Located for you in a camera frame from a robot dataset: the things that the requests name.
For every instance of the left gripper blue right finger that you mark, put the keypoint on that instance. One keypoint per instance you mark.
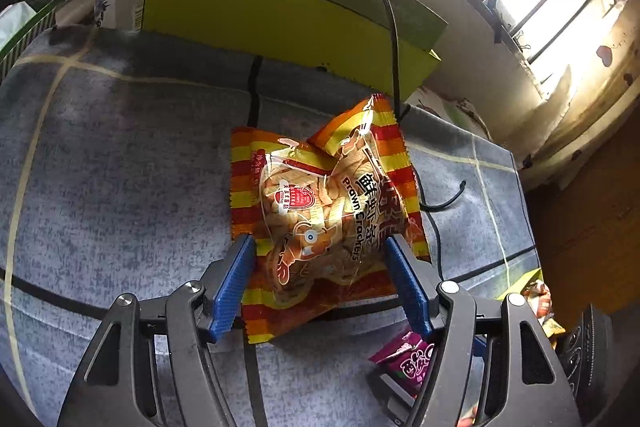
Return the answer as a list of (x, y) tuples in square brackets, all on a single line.
[(524, 383)]

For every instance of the yellow-green cardboard tray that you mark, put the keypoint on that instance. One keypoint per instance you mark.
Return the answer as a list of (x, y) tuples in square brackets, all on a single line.
[(520, 284)]

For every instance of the blue patterned tablecloth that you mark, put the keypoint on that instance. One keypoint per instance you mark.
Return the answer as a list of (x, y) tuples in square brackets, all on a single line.
[(115, 176)]

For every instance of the spotted cream curtain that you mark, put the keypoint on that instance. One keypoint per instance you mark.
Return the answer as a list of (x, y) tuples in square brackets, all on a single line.
[(597, 88)]

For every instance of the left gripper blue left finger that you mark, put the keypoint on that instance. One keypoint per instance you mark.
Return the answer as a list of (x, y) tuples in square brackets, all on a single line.
[(116, 384)]

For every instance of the striped prawn cracker bag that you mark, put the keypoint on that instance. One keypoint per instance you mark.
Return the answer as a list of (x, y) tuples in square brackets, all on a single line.
[(320, 212)]

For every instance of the white orange snack bag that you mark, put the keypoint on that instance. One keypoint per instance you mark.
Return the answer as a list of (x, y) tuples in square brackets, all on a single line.
[(538, 296)]

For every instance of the yellow-green box at window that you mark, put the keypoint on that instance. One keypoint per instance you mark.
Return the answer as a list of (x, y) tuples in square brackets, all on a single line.
[(387, 45)]

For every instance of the green striped tissue box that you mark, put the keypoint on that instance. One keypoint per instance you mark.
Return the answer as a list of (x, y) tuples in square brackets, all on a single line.
[(20, 25)]

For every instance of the pink purple snack packet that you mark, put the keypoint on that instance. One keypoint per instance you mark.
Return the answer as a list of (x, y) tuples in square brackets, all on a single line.
[(406, 358)]

